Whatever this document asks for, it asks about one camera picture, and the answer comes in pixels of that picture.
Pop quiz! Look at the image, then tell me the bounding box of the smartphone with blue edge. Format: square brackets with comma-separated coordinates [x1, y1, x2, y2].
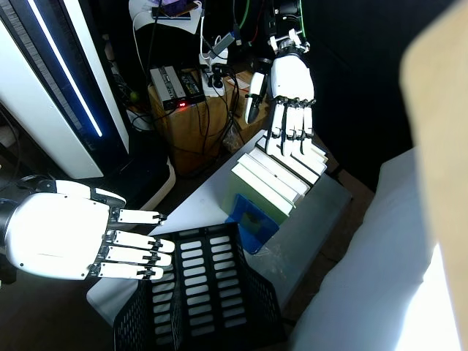
[151, 3, 193, 21]

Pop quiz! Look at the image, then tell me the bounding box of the blue bookend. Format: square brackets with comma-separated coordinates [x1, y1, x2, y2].
[224, 192, 281, 255]

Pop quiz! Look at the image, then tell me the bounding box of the plain cardboard box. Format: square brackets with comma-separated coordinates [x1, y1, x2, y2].
[233, 109, 270, 138]

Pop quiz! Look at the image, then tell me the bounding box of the white power strip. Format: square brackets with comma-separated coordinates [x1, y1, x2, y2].
[198, 50, 230, 98]

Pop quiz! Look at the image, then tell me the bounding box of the cream covered book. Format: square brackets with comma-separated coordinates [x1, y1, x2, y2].
[255, 144, 326, 176]

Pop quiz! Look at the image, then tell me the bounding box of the silver power supply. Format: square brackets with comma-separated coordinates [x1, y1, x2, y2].
[149, 64, 186, 110]

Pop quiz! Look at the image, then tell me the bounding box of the white tower with light strip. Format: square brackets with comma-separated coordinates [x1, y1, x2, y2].
[0, 0, 176, 220]

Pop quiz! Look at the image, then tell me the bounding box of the black plug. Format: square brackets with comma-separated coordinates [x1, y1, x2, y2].
[210, 62, 224, 88]

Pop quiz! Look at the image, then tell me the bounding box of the black mesh file rack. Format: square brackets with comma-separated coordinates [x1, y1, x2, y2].
[112, 222, 288, 351]

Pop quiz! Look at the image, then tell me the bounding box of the beige panel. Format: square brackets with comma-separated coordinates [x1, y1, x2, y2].
[399, 0, 468, 351]

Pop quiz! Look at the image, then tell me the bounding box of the large brown cardboard box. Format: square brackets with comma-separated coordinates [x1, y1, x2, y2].
[148, 82, 238, 176]

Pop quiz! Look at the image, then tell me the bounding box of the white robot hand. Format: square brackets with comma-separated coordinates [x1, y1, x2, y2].
[244, 53, 316, 159]
[3, 178, 176, 282]

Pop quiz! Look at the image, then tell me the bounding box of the grey usb hub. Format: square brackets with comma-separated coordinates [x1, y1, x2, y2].
[210, 31, 235, 56]

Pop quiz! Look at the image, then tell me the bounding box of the purple item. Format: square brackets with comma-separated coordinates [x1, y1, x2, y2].
[160, 0, 193, 14]

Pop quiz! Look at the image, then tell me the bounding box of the white spine book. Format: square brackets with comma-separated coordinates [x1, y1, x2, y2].
[254, 146, 321, 186]

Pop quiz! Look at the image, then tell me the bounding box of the white curved stand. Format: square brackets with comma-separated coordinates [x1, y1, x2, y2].
[129, 0, 203, 37]

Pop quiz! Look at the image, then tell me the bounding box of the black power supply with label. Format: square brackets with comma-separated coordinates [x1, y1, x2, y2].
[176, 70, 206, 109]

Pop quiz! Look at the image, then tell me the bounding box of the clear plastic scrap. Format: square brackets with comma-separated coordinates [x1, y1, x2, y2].
[252, 243, 293, 282]

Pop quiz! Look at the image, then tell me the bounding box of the pale green book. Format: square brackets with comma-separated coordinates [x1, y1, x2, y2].
[227, 162, 296, 224]

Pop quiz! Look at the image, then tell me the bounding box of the dark curtain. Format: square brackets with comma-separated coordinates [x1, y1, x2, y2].
[255, 0, 418, 191]

